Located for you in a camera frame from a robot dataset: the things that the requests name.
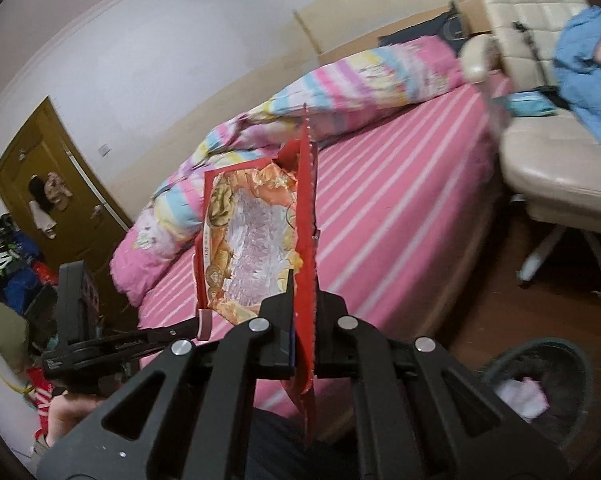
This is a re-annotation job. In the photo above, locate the black folding stick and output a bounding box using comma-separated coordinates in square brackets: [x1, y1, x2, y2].
[512, 20, 572, 109]

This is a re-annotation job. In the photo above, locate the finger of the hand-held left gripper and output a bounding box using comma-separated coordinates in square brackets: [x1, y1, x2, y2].
[139, 322, 202, 356]

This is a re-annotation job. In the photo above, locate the white crumpled tissue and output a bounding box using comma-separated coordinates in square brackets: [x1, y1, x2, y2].
[495, 377, 550, 422]

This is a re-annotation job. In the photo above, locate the red plastic bag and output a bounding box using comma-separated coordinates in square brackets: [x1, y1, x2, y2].
[32, 261, 57, 287]

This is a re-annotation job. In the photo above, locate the blue garment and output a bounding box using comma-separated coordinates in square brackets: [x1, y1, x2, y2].
[553, 6, 601, 159]

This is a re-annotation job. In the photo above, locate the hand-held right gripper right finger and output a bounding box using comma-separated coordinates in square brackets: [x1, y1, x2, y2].
[313, 287, 569, 480]

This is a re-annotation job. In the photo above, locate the red orange snack bag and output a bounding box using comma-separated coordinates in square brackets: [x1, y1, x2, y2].
[193, 102, 322, 448]

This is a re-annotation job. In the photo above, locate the bed with pink striped sheet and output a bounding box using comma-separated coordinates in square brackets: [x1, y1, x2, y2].
[110, 5, 512, 413]

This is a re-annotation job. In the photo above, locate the blue bag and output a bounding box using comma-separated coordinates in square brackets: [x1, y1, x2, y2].
[3, 232, 45, 313]

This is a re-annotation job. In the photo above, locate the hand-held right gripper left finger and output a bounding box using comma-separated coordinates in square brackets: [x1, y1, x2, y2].
[38, 270, 298, 480]

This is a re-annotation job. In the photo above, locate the teal packet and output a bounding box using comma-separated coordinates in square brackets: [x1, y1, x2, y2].
[505, 90, 557, 118]

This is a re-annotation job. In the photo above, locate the dark trash bin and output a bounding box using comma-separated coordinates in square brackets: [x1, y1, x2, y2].
[478, 338, 595, 441]

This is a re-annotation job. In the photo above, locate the pastel striped quilt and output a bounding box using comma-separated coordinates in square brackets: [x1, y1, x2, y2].
[110, 35, 469, 307]

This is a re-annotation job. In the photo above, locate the floral hanging hat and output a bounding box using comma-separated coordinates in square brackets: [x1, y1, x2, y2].
[43, 172, 74, 212]

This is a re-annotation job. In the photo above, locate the dark blue pillow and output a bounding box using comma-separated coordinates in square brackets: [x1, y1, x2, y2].
[378, 1, 475, 54]

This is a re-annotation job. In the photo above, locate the cream office chair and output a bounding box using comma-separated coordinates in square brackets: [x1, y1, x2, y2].
[458, 0, 601, 294]

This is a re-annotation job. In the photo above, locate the white hanging cloth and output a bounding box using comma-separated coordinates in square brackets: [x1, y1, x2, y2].
[28, 200, 58, 240]

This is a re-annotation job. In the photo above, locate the brown wooden door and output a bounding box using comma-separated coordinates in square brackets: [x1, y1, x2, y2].
[0, 97, 134, 281]

